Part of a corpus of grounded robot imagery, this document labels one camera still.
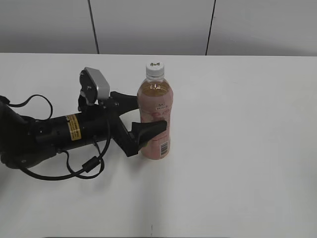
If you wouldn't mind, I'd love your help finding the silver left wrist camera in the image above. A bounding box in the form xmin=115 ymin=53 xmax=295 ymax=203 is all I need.
xmin=79 ymin=67 xmax=110 ymax=105

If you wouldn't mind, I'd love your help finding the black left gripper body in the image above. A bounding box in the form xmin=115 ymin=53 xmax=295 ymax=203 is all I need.
xmin=78 ymin=97 xmax=138 ymax=157

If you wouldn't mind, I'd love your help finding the white bottle cap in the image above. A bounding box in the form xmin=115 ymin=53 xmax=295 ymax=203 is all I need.
xmin=146 ymin=61 xmax=165 ymax=77

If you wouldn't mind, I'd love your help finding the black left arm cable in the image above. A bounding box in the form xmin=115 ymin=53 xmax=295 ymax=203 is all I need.
xmin=0 ymin=94 xmax=112 ymax=180

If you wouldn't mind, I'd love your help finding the pink label tea bottle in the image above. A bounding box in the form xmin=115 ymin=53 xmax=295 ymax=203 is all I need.
xmin=137 ymin=76 xmax=173 ymax=160

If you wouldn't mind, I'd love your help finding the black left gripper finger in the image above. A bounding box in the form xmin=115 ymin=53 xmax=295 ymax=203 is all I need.
xmin=131 ymin=120 xmax=167 ymax=150
xmin=110 ymin=91 xmax=138 ymax=116

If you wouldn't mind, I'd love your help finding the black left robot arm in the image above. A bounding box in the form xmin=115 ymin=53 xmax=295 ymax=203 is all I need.
xmin=0 ymin=92 xmax=167 ymax=169

